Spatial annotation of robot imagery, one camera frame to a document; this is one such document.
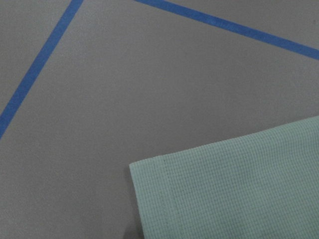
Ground sage green long-sleeve shirt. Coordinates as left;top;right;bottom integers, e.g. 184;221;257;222
130;117;319;239

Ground blue tape grid lines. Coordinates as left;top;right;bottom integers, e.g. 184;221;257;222
0;0;319;136

